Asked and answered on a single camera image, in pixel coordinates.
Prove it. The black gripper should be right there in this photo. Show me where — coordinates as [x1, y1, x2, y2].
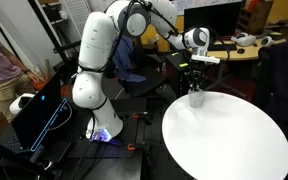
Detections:
[188, 61, 205, 91]

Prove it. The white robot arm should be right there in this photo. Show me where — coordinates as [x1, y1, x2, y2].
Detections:
[72, 0, 209, 142]

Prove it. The clear plastic cup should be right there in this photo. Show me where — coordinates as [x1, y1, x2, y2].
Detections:
[188, 88, 203, 108]

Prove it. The black keyboard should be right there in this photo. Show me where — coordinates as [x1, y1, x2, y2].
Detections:
[208, 44, 237, 51]

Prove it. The black office chair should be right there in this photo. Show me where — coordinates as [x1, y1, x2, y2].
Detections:
[119, 38, 166, 97]

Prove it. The round wooden desk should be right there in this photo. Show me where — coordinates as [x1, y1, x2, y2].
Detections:
[185, 37, 287, 62]

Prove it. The black computer mouse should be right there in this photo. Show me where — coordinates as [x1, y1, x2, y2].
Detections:
[237, 48, 245, 54]

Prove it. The white VR headset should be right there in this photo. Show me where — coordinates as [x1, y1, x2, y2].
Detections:
[231, 32, 256, 47]

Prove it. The round white table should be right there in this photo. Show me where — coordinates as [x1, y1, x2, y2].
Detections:
[162, 92, 288, 180]

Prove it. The black computer monitor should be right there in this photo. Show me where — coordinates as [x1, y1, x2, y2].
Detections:
[184, 2, 241, 36]

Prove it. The orange clamp upper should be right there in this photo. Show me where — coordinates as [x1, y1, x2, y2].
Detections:
[132, 112, 153, 120]

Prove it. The orange clamp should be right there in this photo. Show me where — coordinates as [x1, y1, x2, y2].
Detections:
[127, 142, 148, 151]
[132, 112, 153, 120]

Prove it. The blue jacket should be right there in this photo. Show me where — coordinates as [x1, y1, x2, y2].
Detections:
[112, 36, 146, 83]

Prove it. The dark cloth covered chair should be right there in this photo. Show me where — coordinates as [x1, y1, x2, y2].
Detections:
[253, 42, 288, 126]

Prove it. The orange clamp lower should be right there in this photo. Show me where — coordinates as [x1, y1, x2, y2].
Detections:
[127, 142, 148, 151]

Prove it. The black laptop blue light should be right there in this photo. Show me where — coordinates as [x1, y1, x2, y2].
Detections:
[2, 74, 68, 153]

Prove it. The white controller on stand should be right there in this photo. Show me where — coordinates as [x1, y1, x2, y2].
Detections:
[9, 93, 34, 115]

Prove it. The person in pink shirt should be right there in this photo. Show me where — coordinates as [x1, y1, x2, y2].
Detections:
[0, 42, 39, 122]

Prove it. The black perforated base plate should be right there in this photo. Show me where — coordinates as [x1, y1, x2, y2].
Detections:
[67, 113, 139, 158]

